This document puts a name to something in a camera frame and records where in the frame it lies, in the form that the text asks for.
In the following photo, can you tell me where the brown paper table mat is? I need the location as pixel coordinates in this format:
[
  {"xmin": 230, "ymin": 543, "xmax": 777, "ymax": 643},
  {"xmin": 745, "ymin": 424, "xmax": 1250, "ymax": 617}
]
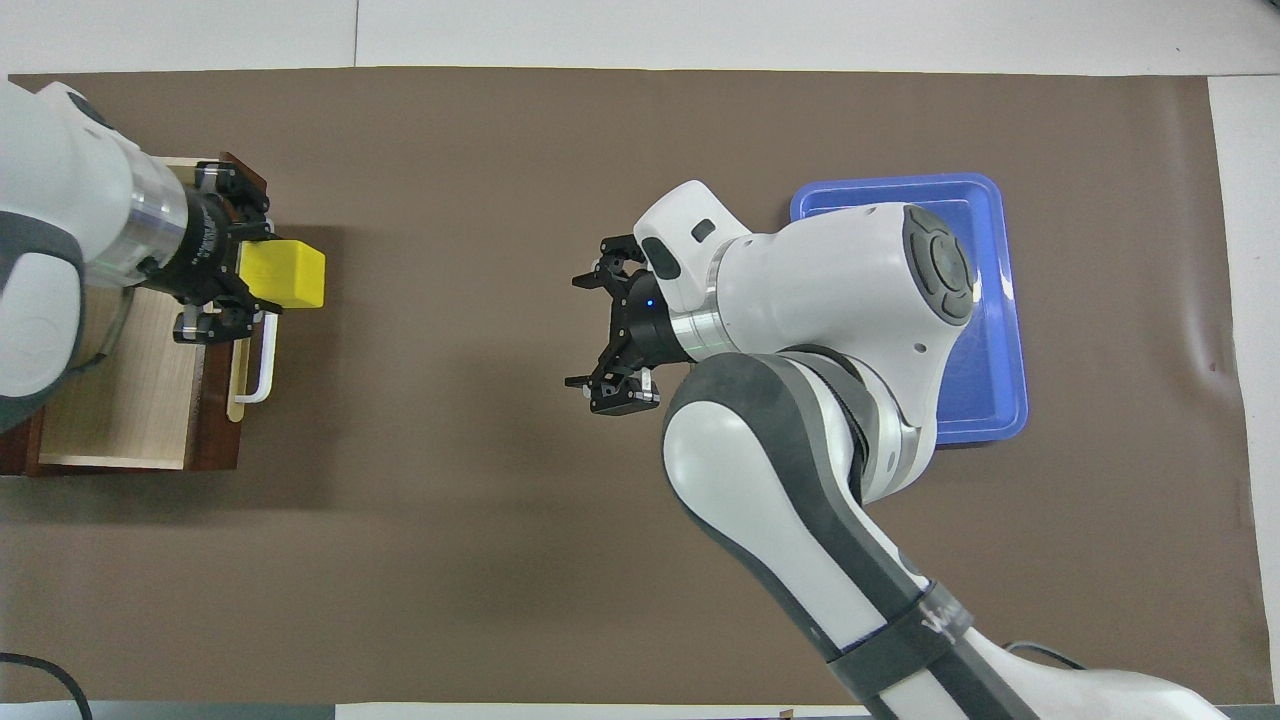
[{"xmin": 0, "ymin": 67, "xmax": 1276, "ymax": 706}]

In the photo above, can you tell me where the wooden drawer with light interior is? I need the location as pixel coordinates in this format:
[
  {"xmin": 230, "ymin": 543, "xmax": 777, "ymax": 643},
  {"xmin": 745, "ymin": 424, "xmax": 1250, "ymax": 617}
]
[{"xmin": 38, "ymin": 152, "xmax": 269, "ymax": 473}]

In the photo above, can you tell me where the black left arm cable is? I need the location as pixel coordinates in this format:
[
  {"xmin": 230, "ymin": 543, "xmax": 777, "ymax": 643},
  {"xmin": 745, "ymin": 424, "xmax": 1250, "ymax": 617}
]
[{"xmin": 0, "ymin": 650, "xmax": 93, "ymax": 720}]

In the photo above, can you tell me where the white drawer handle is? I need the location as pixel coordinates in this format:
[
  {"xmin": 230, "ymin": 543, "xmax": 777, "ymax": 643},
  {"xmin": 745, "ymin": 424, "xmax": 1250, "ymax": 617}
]
[{"xmin": 232, "ymin": 310, "xmax": 279, "ymax": 405}]

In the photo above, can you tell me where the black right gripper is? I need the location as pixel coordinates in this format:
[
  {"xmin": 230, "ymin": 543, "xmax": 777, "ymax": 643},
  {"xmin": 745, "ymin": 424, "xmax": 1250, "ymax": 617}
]
[{"xmin": 563, "ymin": 235, "xmax": 693, "ymax": 416}]

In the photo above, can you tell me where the yellow cube block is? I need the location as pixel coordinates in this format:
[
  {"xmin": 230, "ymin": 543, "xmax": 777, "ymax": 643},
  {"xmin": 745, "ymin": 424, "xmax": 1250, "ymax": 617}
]
[{"xmin": 238, "ymin": 238, "xmax": 327, "ymax": 311}]

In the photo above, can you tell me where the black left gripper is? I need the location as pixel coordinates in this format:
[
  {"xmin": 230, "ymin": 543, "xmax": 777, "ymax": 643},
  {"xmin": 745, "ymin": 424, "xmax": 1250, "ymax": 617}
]
[{"xmin": 140, "ymin": 162, "xmax": 284, "ymax": 346}]

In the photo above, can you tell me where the blue plastic tray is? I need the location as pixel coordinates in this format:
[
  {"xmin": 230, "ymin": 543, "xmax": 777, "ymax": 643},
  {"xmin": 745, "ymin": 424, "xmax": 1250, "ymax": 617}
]
[{"xmin": 789, "ymin": 173, "xmax": 1030, "ymax": 446}]

